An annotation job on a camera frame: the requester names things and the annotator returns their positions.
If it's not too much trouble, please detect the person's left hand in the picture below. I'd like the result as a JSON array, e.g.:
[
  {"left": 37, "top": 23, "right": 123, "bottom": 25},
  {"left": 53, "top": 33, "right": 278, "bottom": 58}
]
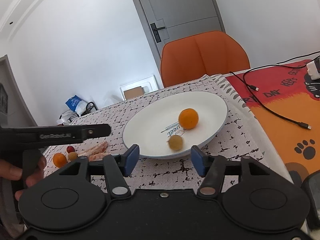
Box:
[{"left": 0, "top": 156, "right": 47, "bottom": 187}]

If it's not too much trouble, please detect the orange chair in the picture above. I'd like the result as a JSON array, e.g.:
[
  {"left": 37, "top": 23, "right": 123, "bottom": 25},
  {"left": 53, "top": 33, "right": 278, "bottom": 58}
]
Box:
[{"left": 160, "top": 31, "right": 250, "bottom": 87}]

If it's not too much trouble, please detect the black usb cable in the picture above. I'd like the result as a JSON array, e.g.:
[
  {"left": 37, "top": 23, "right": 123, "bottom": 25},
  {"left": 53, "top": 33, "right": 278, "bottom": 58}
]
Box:
[{"left": 229, "top": 51, "right": 320, "bottom": 131}]

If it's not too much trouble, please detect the grey door with handle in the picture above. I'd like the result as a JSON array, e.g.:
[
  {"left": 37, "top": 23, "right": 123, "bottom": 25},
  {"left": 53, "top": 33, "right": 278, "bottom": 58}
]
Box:
[{"left": 133, "top": 0, "right": 225, "bottom": 62}]

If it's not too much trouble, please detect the brown kiwi front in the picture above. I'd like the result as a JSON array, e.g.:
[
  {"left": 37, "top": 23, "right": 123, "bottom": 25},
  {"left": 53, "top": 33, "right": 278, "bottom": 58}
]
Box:
[{"left": 168, "top": 135, "right": 183, "bottom": 151}]

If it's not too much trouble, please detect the grey left door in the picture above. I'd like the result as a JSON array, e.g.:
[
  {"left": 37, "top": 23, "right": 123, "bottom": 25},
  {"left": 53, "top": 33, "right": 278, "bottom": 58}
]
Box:
[{"left": 1, "top": 55, "right": 37, "bottom": 127}]

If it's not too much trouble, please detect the white charger adapter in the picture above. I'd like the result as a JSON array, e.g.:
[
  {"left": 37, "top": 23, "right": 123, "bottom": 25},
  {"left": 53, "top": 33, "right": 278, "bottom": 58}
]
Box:
[{"left": 306, "top": 57, "right": 320, "bottom": 81}]

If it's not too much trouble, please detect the pomelo segment front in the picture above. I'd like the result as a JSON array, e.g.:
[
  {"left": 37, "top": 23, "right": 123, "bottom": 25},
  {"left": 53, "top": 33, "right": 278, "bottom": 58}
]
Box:
[{"left": 88, "top": 152, "right": 109, "bottom": 161}]

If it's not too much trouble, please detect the large orange front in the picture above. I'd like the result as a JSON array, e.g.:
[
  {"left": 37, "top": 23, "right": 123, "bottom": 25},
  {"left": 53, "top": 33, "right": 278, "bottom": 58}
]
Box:
[{"left": 178, "top": 108, "right": 199, "bottom": 129}]

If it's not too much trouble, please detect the white framed board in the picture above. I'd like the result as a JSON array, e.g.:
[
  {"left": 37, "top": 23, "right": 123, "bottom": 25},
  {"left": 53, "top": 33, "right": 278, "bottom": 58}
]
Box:
[{"left": 120, "top": 76, "right": 158, "bottom": 100}]

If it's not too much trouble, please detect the brown kiwi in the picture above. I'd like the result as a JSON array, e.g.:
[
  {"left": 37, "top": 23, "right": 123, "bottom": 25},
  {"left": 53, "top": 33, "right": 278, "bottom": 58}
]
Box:
[
  {"left": 68, "top": 152, "right": 78, "bottom": 161},
  {"left": 168, "top": 135, "right": 183, "bottom": 151}
]

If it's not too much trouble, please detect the black metal rack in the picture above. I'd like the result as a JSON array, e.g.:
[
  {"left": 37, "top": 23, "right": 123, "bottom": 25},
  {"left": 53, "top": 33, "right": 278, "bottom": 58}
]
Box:
[{"left": 56, "top": 101, "right": 98, "bottom": 125}]

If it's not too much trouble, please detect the red plum back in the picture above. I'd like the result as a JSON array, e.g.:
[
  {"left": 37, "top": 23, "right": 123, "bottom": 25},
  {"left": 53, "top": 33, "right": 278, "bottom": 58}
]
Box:
[{"left": 66, "top": 145, "right": 75, "bottom": 153}]

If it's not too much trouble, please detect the blue white plastic bag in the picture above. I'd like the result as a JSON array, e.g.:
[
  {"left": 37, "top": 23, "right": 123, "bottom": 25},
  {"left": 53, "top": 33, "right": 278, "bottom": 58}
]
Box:
[{"left": 66, "top": 95, "right": 87, "bottom": 116}]

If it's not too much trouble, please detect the black device on mat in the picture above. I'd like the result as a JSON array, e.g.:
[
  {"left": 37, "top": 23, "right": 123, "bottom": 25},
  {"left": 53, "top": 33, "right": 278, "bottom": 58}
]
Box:
[{"left": 301, "top": 171, "right": 320, "bottom": 230}]

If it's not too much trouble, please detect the pomelo segment back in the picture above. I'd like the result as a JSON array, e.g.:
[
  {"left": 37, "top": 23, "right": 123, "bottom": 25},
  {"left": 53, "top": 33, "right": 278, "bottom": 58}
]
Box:
[{"left": 78, "top": 141, "right": 108, "bottom": 157}]

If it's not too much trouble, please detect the brown kiwi back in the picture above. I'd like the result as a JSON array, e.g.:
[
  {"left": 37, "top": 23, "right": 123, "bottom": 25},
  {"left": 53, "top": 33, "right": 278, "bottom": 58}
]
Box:
[{"left": 68, "top": 152, "right": 78, "bottom": 161}]

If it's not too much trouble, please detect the small tangerine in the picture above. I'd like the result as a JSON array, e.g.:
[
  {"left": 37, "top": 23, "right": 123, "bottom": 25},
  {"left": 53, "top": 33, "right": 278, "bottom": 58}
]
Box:
[{"left": 52, "top": 153, "right": 67, "bottom": 168}]

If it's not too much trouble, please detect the pomelo segment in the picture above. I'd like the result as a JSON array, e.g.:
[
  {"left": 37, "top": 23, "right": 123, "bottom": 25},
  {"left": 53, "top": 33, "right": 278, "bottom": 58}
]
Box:
[
  {"left": 78, "top": 141, "right": 108, "bottom": 157},
  {"left": 88, "top": 152, "right": 109, "bottom": 161}
]

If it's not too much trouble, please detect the orange red cartoon mat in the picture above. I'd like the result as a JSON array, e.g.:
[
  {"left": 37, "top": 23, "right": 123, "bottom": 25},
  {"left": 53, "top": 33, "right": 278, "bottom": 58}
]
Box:
[{"left": 227, "top": 60, "right": 319, "bottom": 184}]

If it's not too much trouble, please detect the white ceramic plate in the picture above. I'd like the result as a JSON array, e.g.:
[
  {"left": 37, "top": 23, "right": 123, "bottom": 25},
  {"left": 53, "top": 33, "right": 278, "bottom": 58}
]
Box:
[{"left": 123, "top": 91, "right": 228, "bottom": 159}]

